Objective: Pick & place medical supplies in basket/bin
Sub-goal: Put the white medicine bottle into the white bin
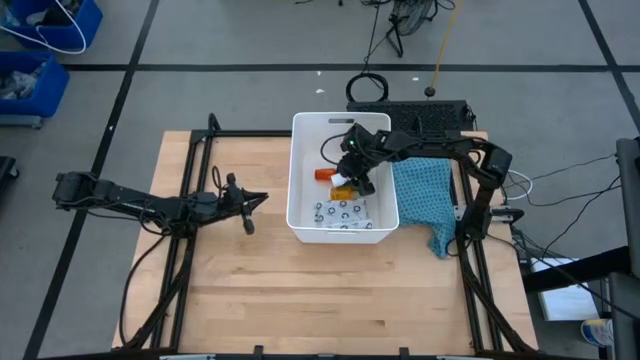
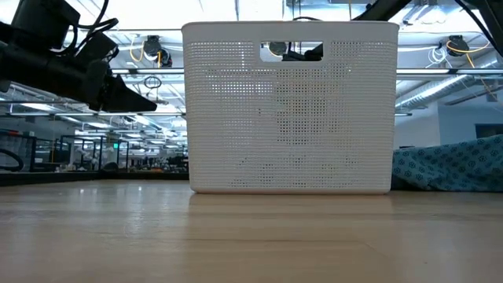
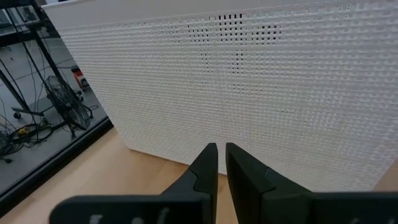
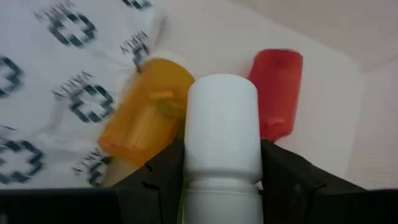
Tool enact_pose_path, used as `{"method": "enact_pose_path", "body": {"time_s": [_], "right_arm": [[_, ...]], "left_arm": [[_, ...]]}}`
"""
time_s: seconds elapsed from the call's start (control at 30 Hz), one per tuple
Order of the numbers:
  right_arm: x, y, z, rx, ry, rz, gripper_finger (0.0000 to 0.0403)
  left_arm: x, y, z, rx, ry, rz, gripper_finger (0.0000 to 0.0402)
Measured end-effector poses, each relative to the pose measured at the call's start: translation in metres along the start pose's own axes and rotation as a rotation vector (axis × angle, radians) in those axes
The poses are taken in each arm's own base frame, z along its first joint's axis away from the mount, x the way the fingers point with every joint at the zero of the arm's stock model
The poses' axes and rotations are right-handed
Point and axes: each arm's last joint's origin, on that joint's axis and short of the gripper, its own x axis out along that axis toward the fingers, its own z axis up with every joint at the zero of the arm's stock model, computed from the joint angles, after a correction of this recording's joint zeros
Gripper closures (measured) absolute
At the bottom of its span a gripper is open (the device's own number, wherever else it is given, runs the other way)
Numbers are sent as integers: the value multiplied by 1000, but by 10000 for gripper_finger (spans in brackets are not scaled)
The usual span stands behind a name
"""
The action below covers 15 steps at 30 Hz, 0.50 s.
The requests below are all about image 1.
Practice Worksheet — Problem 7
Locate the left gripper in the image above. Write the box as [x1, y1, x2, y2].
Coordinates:
[214, 172, 270, 236]

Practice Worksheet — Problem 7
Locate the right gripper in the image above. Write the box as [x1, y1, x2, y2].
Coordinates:
[338, 123, 384, 198]

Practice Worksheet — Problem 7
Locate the amber pill vial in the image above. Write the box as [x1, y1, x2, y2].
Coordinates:
[329, 184, 358, 202]

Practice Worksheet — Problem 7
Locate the red bottle with white cap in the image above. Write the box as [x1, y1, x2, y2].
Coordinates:
[314, 168, 349, 188]

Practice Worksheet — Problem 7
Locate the white Vakly printed packet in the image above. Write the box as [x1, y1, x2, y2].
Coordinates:
[312, 199, 375, 231]

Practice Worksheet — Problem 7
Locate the white perforated plastic basket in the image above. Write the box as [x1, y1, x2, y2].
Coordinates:
[285, 110, 401, 246]

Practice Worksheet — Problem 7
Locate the blue storage bin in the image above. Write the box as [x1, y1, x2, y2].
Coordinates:
[0, 49, 72, 120]
[0, 0, 104, 52]

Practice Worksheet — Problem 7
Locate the teal patterned cloth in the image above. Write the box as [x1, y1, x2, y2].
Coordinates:
[391, 157, 458, 259]

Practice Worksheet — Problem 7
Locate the black perforated panel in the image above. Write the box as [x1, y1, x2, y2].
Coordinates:
[346, 99, 477, 134]

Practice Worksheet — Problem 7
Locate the black beam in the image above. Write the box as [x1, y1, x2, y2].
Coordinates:
[521, 245, 633, 294]

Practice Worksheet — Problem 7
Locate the white box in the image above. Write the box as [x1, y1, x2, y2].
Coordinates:
[528, 257, 602, 322]

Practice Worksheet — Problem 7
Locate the white printed canister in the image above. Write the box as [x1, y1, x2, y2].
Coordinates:
[580, 318, 615, 348]

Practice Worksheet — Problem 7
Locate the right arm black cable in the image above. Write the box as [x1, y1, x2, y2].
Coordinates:
[319, 131, 351, 166]

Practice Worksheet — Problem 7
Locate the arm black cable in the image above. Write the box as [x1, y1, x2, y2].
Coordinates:
[319, 131, 351, 166]
[118, 164, 224, 347]

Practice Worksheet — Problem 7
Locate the black aluminium table frame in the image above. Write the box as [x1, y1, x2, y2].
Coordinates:
[119, 112, 540, 360]

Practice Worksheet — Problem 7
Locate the coiled black cable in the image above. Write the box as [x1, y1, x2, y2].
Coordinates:
[345, 72, 391, 104]

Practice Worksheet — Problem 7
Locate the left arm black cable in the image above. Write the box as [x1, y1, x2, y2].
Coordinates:
[118, 164, 224, 347]

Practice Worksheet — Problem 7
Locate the yellow cable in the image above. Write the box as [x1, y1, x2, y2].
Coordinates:
[424, 0, 466, 97]

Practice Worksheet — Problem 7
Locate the black wire stand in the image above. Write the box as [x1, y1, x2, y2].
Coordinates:
[383, 0, 457, 58]

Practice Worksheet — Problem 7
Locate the white cable loop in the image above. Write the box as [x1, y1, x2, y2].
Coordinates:
[0, 0, 88, 56]

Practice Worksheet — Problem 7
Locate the grey metal post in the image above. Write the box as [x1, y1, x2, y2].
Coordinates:
[607, 137, 640, 360]

